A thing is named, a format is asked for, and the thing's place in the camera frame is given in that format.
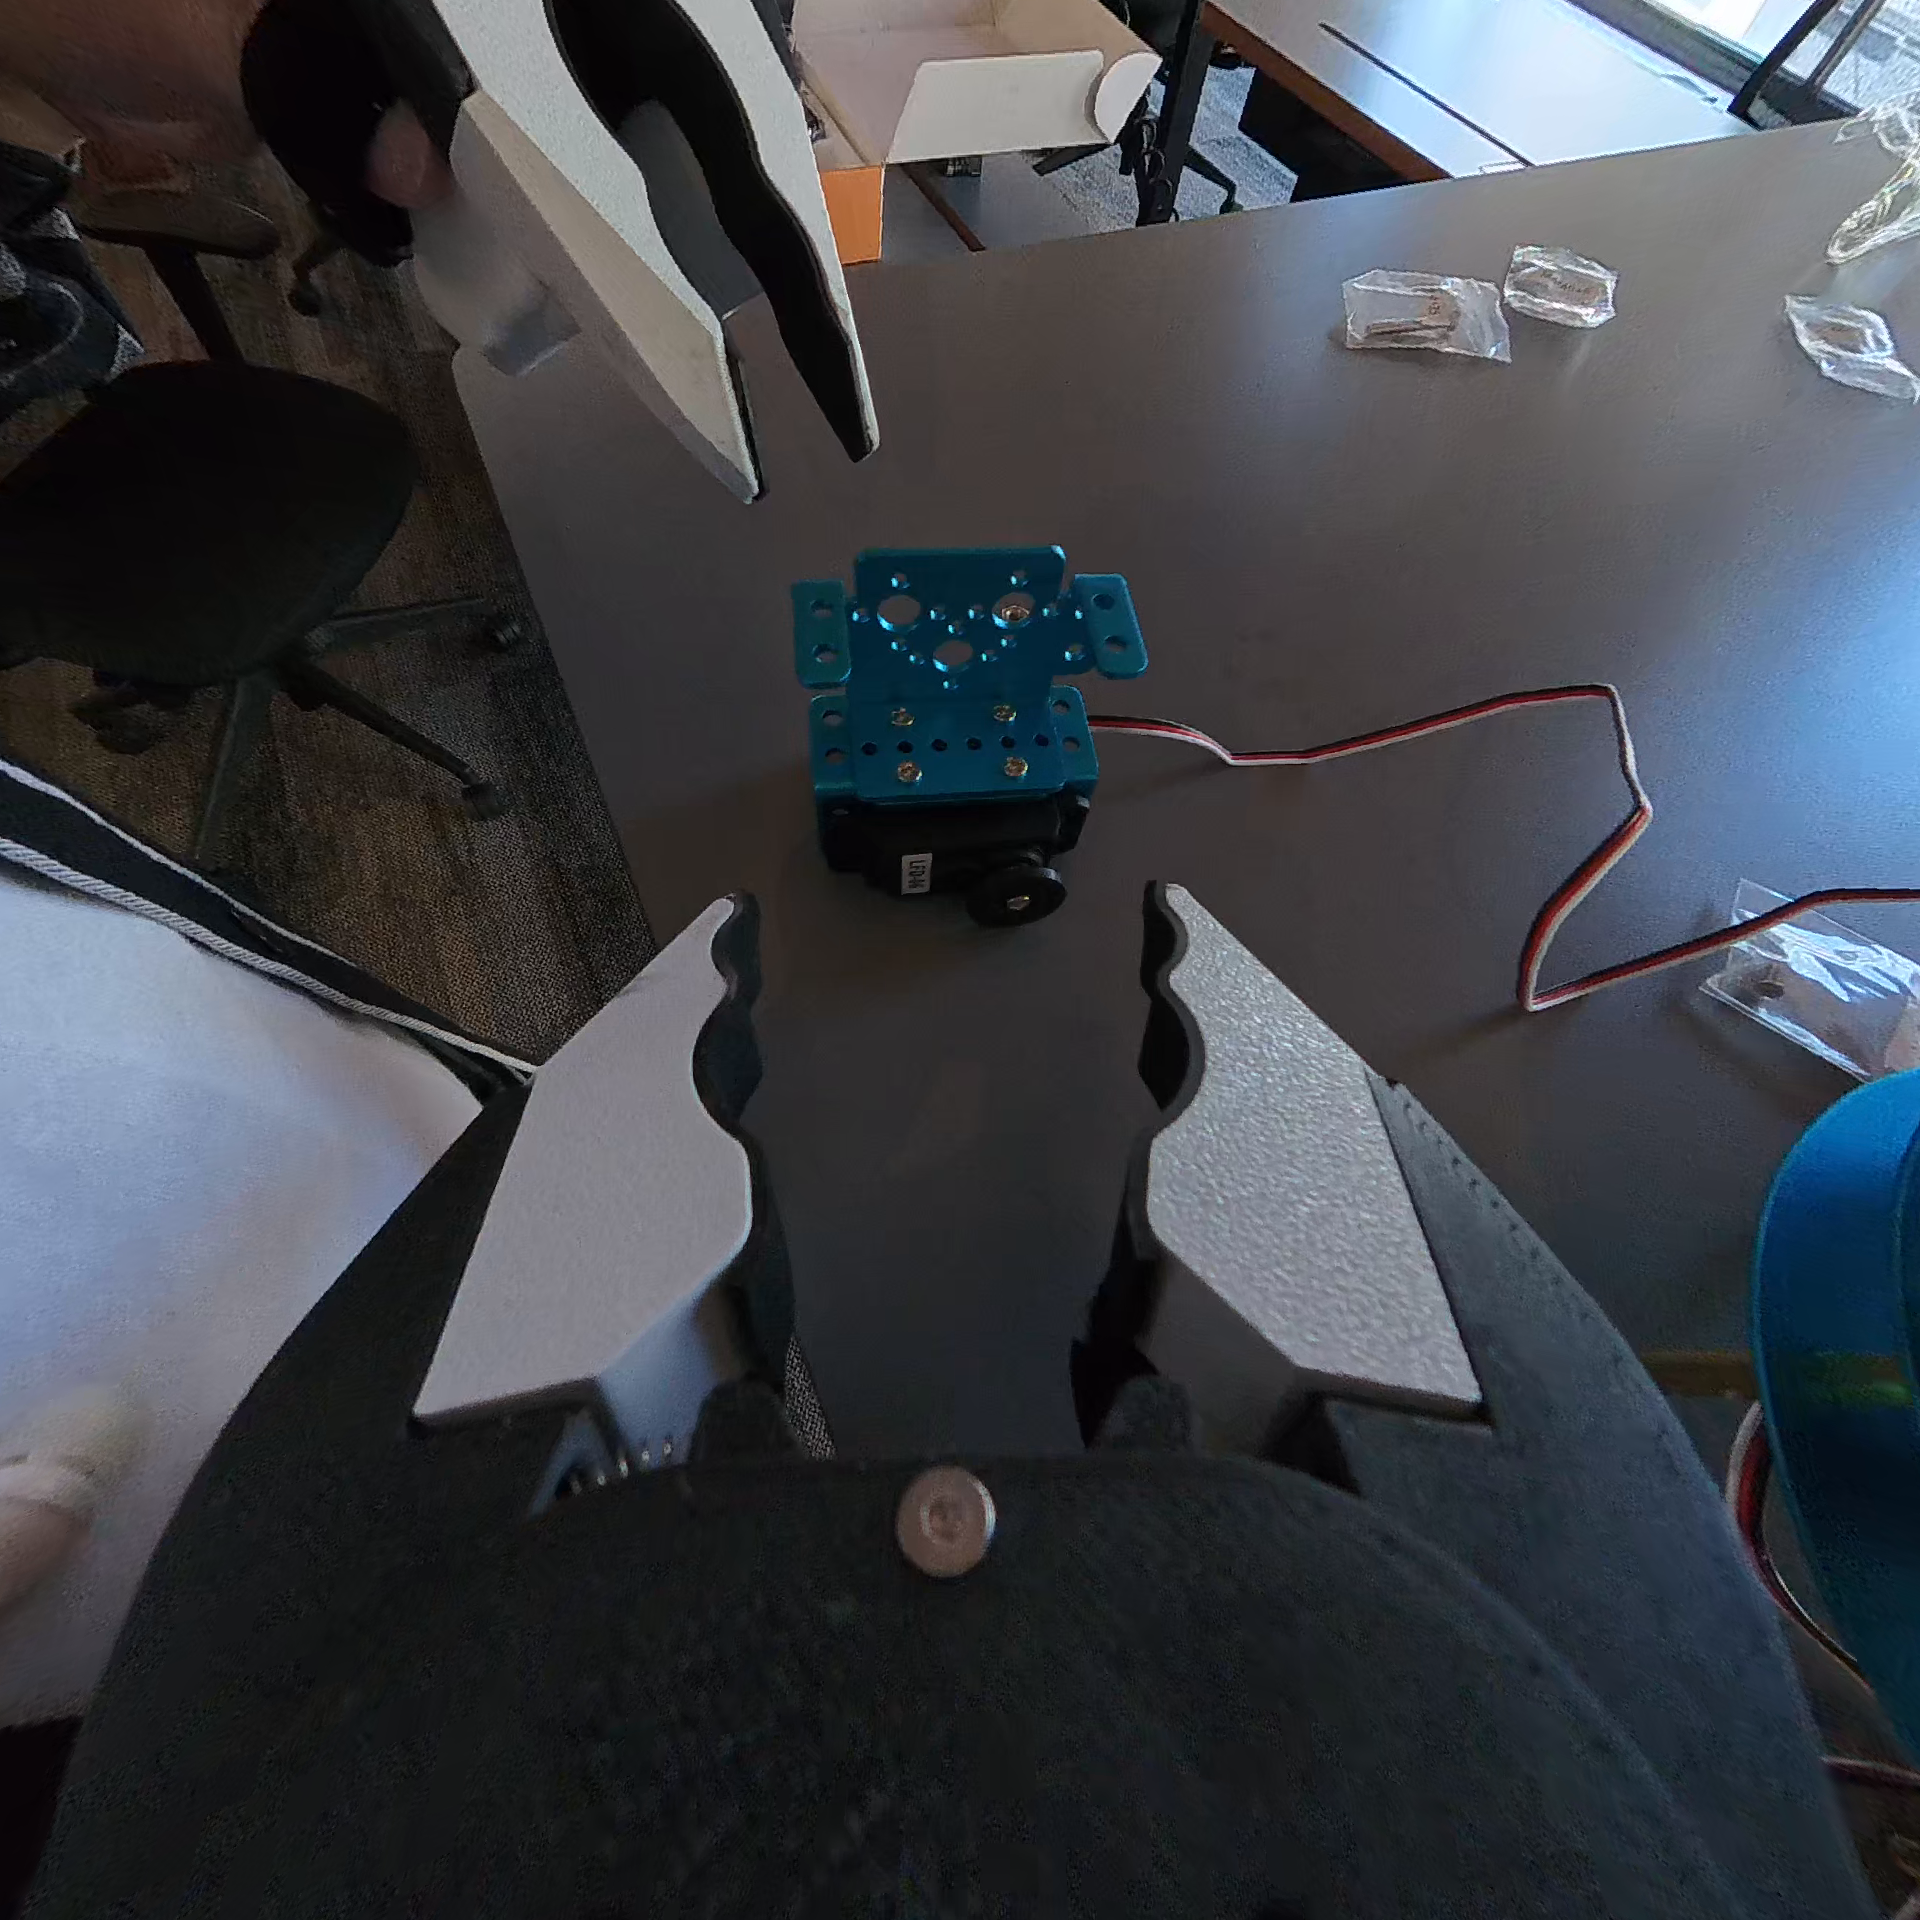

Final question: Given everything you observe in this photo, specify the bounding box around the person's black striped jacket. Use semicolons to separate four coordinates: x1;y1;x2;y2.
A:
0;749;535;1098

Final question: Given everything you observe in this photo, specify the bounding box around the white cardboard box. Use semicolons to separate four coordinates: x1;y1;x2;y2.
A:
791;0;1166;170

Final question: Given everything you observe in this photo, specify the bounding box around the person's left hand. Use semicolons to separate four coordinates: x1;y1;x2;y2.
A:
239;0;460;269

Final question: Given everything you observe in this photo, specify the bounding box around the grey office chair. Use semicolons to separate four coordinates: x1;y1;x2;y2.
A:
67;187;360;360

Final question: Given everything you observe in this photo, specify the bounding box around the dark cloth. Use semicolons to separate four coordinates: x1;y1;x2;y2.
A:
0;141;144;429

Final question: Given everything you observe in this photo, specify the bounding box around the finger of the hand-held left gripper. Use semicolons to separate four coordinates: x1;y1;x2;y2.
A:
431;0;770;504
668;0;883;464

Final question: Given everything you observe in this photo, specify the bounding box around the wooden cabinet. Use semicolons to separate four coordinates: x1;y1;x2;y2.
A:
0;0;278;204

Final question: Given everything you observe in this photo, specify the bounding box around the dark grey desk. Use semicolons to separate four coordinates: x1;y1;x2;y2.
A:
450;118;1920;1920

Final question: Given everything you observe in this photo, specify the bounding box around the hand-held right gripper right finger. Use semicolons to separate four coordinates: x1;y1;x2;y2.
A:
1071;880;1490;1453

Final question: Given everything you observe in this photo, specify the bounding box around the person's white shirt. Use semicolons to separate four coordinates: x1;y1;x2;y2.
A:
0;855;511;1727

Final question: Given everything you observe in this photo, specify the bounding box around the black office chair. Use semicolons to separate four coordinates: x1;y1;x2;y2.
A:
0;358;531;872

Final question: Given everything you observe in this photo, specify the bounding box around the clear plastic screw bag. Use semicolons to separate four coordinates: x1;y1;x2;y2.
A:
1782;294;1920;405
1341;267;1512;365
1504;244;1623;330
1698;882;1920;1078

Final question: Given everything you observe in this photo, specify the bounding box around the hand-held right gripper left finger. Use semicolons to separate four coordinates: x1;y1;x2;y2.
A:
408;892;797;1478

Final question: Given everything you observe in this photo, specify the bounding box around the red white black servo cable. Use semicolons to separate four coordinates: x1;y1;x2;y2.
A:
1087;682;1920;1015

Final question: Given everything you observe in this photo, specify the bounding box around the blue servo bracket assembly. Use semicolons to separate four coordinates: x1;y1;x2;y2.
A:
791;544;1149;928

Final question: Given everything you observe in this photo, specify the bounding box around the brown desk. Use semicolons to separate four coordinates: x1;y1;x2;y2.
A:
1140;0;1764;226

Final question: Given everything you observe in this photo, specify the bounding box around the crinkled clear plastic wrap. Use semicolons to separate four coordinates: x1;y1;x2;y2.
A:
1822;102;1920;269

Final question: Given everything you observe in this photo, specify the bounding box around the robot arm servo cable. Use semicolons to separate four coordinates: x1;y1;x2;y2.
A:
1720;1402;1920;1794

